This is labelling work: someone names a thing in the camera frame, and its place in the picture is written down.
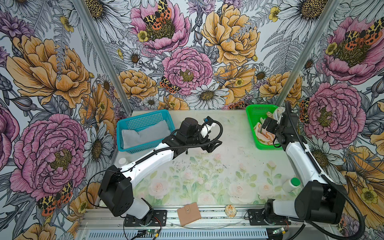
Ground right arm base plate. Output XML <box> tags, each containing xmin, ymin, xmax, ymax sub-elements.
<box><xmin>244</xmin><ymin>209</ymin><xmax>291</xmax><ymax>226</ymax></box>

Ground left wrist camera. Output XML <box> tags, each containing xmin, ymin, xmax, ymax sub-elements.
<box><xmin>200</xmin><ymin>116</ymin><xmax>217</xmax><ymax>138</ymax></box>

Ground striped grey patterned towel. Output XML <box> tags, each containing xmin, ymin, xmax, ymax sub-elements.
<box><xmin>273</xmin><ymin>107</ymin><xmax>286</xmax><ymax>121</ymax></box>

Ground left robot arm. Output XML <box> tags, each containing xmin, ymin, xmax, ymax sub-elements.
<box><xmin>98</xmin><ymin>117</ymin><xmax>224</xmax><ymax>226</ymax></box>

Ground green plastic basket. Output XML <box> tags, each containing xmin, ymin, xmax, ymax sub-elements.
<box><xmin>246</xmin><ymin>103</ymin><xmax>302</xmax><ymax>155</ymax></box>

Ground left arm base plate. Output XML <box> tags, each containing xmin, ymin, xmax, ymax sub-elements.
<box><xmin>124</xmin><ymin>210</ymin><xmax>168</xmax><ymax>227</ymax></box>

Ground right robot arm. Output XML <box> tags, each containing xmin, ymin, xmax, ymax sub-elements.
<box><xmin>261</xmin><ymin>113</ymin><xmax>346</xmax><ymax>224</ymax></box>

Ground aluminium front rail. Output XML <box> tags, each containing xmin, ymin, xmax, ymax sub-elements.
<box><xmin>74</xmin><ymin>205</ymin><xmax>340</xmax><ymax>240</ymax></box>

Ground brown leather wallet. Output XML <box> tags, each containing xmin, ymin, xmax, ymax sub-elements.
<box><xmin>177</xmin><ymin>203</ymin><xmax>202</xmax><ymax>227</ymax></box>

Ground small white bottle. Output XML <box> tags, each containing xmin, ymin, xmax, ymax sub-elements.
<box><xmin>119</xmin><ymin>158</ymin><xmax>127</xmax><ymax>166</ymax></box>

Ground left black corrugated cable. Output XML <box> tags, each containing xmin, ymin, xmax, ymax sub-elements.
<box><xmin>128</xmin><ymin>119</ymin><xmax>224</xmax><ymax>169</ymax></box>

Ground orange patterned white towel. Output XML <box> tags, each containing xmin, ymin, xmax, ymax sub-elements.
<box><xmin>254</xmin><ymin>117</ymin><xmax>277</xmax><ymax>146</ymax></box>

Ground white bottle green cap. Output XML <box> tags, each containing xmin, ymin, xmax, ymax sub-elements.
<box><xmin>282</xmin><ymin>177</ymin><xmax>301</xmax><ymax>193</ymax></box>

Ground teal plastic basket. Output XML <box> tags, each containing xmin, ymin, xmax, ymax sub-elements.
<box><xmin>117</xmin><ymin>110</ymin><xmax>175</xmax><ymax>154</ymax></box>

